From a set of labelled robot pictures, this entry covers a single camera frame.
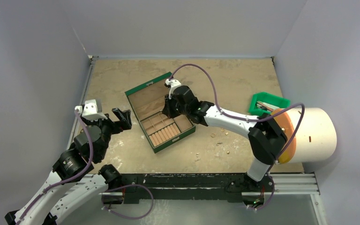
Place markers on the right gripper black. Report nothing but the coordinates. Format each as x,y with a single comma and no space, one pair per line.
172,106

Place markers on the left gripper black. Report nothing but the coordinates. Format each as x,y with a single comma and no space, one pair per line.
116,125

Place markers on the green ring tray insert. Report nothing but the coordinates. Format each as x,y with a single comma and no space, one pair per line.
161,132

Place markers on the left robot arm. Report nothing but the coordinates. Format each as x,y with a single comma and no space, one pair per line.
54,201

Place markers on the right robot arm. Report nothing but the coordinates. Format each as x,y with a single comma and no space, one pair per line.
265,136

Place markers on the green jewelry box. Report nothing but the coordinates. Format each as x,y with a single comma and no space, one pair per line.
147,101

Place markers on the green plastic bin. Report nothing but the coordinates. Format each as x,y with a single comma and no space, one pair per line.
264,102

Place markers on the white cylinder orange lid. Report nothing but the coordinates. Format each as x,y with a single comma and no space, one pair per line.
315,140

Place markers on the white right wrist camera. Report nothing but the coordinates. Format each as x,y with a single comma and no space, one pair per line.
172,84

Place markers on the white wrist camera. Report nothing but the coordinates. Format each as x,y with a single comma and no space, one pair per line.
91,110
172,84

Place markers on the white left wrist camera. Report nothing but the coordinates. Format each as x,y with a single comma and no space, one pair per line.
91,110

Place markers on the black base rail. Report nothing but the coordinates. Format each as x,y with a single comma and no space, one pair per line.
230,187

